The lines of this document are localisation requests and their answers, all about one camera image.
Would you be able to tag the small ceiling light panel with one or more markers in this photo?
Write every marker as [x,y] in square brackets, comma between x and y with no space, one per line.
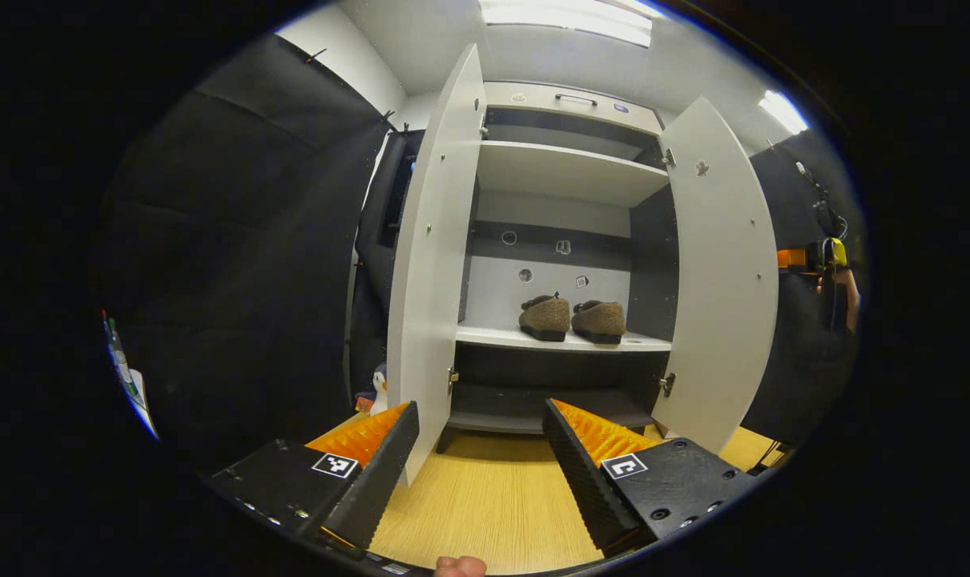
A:
[782,112]

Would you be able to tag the white penguin plush toy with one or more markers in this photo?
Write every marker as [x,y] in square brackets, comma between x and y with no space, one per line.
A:
[380,391]

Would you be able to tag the brown fuzzy shoe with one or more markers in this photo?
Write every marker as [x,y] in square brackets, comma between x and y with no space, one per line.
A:
[601,320]
[545,319]

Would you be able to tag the black backdrop cloth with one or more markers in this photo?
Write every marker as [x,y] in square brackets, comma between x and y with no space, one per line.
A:
[236,264]

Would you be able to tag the white cabinet door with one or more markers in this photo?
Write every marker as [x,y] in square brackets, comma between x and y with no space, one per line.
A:
[725,280]
[436,264]

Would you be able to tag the white shoe cabinet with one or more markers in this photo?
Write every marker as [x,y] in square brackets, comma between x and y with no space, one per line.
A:
[565,172]

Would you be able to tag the large ceiling light panel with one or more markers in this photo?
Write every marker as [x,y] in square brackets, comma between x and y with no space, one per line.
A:
[569,18]

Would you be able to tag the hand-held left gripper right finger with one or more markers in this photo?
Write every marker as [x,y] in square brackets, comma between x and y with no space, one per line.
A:
[585,473]

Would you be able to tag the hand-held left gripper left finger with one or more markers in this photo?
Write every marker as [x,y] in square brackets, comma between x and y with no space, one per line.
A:
[380,481]

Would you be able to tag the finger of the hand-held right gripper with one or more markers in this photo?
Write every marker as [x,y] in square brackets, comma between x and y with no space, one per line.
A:
[790,258]

